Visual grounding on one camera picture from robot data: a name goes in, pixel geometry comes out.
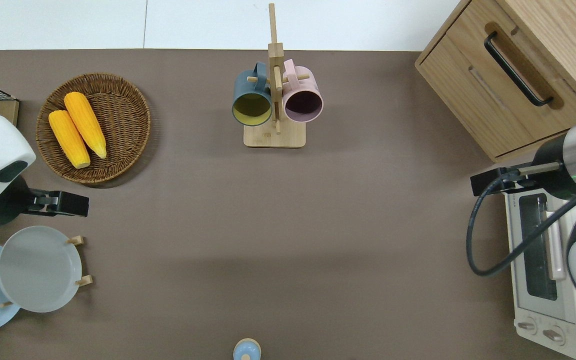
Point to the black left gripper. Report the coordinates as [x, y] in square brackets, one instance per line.
[70, 204]

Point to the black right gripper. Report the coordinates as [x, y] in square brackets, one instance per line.
[485, 182]

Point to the gray plate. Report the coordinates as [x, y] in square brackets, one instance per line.
[38, 270]

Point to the wooden plate rack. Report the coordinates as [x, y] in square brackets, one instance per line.
[84, 280]

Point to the yellow corn cob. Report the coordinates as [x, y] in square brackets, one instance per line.
[85, 125]
[68, 137]

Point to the wooden cabinet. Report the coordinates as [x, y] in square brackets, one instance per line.
[468, 85]

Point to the brown wicker basket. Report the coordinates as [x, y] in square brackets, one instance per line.
[123, 115]

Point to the white toaster oven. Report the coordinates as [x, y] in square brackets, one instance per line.
[538, 300]

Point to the pink mug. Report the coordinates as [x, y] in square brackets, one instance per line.
[300, 87]

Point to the wooden mug tree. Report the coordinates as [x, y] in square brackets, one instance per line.
[274, 137]

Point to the dark blue mug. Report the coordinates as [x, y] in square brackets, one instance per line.
[250, 87]

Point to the small blue dome bell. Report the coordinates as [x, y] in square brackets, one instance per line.
[246, 350]

